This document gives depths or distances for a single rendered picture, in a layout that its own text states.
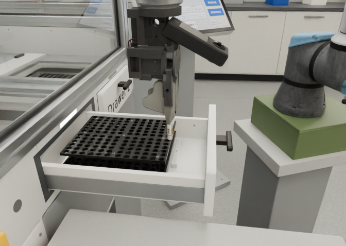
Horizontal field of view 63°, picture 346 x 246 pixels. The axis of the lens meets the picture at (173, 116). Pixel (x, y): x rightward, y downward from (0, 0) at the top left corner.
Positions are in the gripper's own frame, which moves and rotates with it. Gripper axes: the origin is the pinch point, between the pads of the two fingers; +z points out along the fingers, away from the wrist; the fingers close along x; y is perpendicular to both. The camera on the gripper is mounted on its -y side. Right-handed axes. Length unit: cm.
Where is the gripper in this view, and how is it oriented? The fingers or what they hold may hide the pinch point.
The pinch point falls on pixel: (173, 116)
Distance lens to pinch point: 54.9
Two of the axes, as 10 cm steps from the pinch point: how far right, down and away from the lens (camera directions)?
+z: 0.0, 8.9, 4.5
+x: -1.6, 4.5, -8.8
